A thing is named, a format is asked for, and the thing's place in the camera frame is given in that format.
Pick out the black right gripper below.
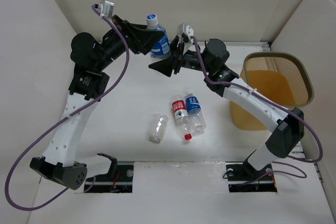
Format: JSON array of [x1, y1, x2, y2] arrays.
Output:
[[149, 35, 214, 77]]

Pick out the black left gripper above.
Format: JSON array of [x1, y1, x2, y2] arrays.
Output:
[[94, 15, 164, 72]]

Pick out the blue label bottle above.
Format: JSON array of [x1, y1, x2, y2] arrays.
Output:
[[185, 93, 206, 132], [146, 14, 171, 59]]

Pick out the red label plastic bottle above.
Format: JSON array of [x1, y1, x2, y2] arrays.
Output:
[[171, 95, 192, 141]]

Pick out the clear unlabelled plastic bottle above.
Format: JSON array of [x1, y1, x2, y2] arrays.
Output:
[[148, 114, 169, 143]]

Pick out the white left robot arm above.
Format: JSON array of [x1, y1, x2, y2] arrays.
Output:
[[30, 15, 164, 190]]

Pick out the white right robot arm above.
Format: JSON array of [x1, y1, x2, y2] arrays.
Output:
[[149, 38, 304, 181]]

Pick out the yellow mesh waste bin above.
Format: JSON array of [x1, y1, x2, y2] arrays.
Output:
[[230, 51, 314, 131]]

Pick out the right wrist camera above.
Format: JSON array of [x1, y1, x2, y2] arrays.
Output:
[[177, 23, 194, 43]]

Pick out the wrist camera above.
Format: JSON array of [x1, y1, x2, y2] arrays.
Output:
[[98, 0, 114, 19], [177, 23, 194, 43]]

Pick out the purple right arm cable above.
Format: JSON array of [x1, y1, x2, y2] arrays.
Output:
[[191, 35, 323, 185]]

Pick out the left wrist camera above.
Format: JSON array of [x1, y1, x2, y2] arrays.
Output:
[[98, 0, 114, 19]]

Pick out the aluminium rail at back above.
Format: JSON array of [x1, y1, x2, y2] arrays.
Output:
[[205, 39, 271, 52]]

